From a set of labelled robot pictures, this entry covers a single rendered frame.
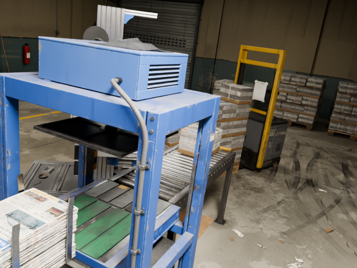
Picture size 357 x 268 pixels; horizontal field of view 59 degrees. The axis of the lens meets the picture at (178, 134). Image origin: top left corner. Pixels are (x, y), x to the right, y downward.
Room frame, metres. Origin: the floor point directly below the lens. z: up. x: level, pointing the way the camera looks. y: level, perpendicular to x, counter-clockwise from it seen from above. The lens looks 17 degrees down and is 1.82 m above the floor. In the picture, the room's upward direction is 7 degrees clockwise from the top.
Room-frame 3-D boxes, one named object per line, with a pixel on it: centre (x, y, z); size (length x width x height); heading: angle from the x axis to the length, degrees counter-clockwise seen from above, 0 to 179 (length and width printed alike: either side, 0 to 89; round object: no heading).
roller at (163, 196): (2.04, 0.18, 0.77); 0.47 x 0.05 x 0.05; 65
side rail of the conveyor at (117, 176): (2.68, 0.16, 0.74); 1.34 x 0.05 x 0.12; 155
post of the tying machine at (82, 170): (2.11, 0.63, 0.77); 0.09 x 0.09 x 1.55; 65
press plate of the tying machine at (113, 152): (1.65, 0.37, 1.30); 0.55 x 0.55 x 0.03; 65
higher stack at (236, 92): (4.55, -0.74, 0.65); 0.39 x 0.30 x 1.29; 43
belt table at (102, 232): (1.65, 0.37, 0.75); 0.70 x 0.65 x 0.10; 155
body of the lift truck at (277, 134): (5.10, -1.33, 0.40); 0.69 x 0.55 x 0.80; 43
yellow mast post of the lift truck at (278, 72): (4.60, -1.28, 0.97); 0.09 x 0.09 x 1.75; 43
